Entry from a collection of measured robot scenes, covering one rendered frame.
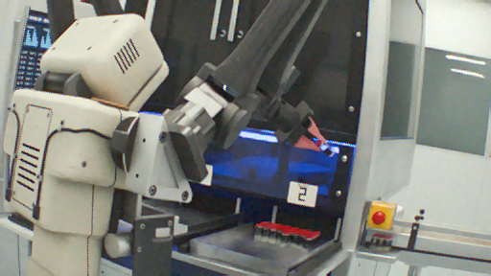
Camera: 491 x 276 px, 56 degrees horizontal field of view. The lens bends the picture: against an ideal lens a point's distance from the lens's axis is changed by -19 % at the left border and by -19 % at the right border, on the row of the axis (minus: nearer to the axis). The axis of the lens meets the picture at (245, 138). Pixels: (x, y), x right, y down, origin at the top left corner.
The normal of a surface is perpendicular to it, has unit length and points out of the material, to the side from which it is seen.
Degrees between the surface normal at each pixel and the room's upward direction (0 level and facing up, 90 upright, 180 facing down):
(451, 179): 90
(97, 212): 90
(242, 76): 89
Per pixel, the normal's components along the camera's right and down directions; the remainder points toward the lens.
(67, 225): 0.80, 0.15
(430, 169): -0.44, 0.00
